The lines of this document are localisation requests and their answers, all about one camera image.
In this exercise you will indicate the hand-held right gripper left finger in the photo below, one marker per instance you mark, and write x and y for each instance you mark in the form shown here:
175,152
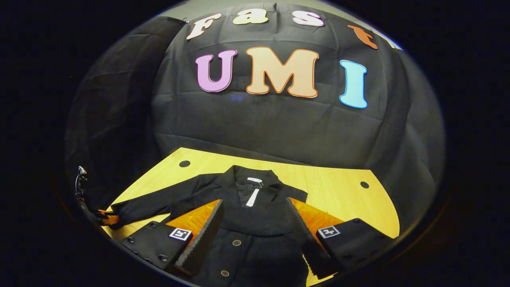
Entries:
201,243

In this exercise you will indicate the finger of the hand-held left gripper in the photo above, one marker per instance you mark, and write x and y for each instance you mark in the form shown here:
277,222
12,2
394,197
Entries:
104,212
110,220

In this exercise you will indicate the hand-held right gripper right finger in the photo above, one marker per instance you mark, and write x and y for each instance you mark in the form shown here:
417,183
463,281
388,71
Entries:
306,243

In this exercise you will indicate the black button-up jacket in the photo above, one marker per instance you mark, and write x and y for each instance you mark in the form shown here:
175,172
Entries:
255,215

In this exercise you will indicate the round black table grommet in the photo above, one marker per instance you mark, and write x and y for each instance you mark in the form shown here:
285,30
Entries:
364,184
184,163

